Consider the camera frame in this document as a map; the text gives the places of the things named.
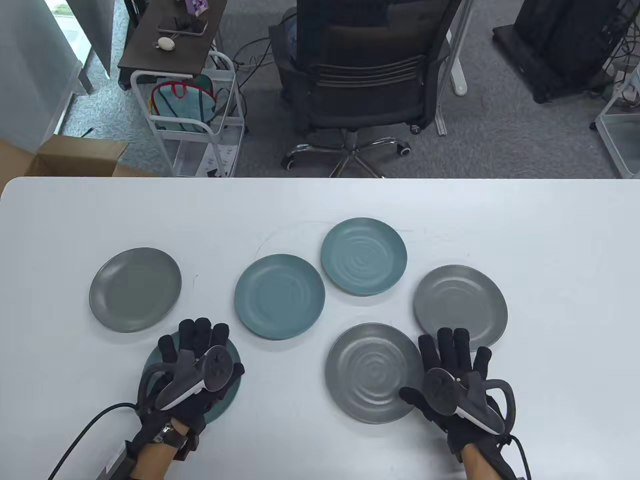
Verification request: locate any person's right hand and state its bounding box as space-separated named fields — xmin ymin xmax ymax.
xmin=399 ymin=327 xmax=507 ymax=454

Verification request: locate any person's left hand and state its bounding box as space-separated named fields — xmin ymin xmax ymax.
xmin=135 ymin=317 xmax=246 ymax=437

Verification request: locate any grey and white controller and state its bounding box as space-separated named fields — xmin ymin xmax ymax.
xmin=137 ymin=345 xmax=236 ymax=413
xmin=421 ymin=367 xmax=517 ymax=436

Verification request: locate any smooth grey plate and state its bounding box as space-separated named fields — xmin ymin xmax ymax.
xmin=89 ymin=247 xmax=183 ymax=334

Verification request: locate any dark grey rippled plate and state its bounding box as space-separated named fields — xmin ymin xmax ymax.
xmin=325 ymin=322 xmax=426 ymax=425

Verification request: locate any light teal rippled plate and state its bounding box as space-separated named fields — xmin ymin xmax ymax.
xmin=320 ymin=217 xmax=408 ymax=297

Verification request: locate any person's left forearm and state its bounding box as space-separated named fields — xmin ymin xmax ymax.
xmin=132 ymin=422 xmax=191 ymax=480

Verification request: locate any white rolling cart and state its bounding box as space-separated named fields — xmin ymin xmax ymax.
xmin=130 ymin=50 xmax=247 ymax=178

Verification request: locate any cardboard box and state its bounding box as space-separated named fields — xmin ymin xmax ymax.
xmin=0 ymin=134 xmax=161 ymax=196

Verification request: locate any teal bag with red trim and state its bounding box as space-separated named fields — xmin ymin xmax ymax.
xmin=151 ymin=75 xmax=217 ymax=133

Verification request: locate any white office desk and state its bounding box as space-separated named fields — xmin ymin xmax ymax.
xmin=435 ymin=0 xmax=476 ymax=136

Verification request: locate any black office chair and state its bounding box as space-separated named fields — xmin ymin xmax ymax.
xmin=268 ymin=0 xmax=453 ymax=178

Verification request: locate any dark brown desk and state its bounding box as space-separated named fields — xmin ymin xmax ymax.
xmin=118 ymin=0 xmax=228 ymax=91

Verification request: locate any smartphone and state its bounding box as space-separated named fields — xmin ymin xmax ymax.
xmin=158 ymin=17 xmax=208 ymax=37

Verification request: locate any black equipment rack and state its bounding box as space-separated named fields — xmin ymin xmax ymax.
xmin=492 ymin=0 xmax=632 ymax=104

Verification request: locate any black glove cable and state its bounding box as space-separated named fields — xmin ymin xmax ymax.
xmin=505 ymin=435 xmax=532 ymax=480
xmin=47 ymin=402 xmax=143 ymax=480

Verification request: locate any white wire cart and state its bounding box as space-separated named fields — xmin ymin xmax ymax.
xmin=595 ymin=65 xmax=640 ymax=179

